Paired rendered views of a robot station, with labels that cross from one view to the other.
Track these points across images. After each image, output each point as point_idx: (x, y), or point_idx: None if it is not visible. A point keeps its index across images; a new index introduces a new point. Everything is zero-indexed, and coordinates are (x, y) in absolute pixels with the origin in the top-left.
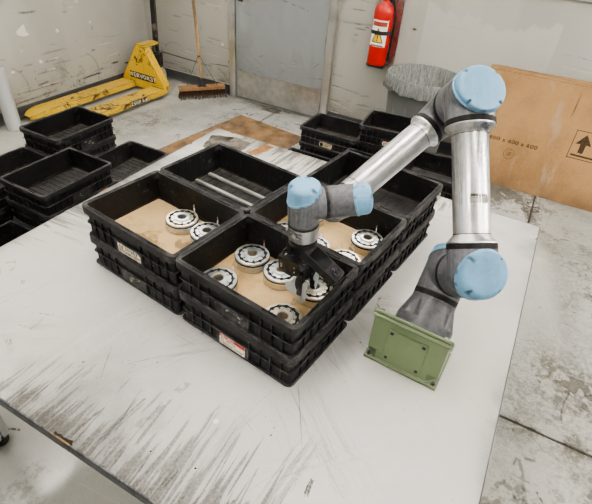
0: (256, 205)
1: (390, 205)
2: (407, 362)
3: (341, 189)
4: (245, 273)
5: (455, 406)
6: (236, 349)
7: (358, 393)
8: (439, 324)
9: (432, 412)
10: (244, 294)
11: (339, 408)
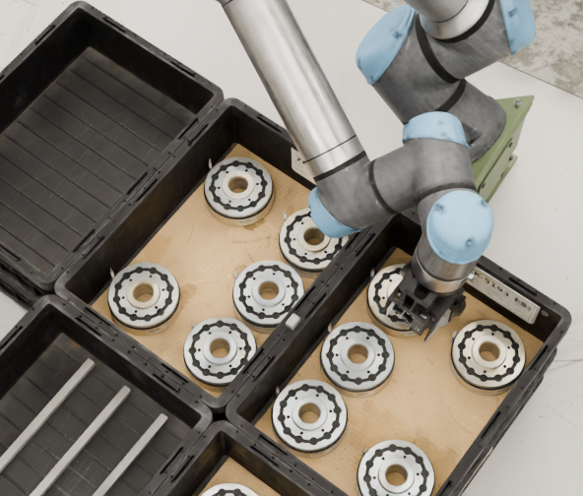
0: (189, 395)
1: (77, 126)
2: (494, 181)
3: (452, 159)
4: (347, 433)
5: (541, 136)
6: (482, 462)
7: (535, 270)
8: (495, 106)
9: (556, 169)
10: (411, 431)
11: (566, 300)
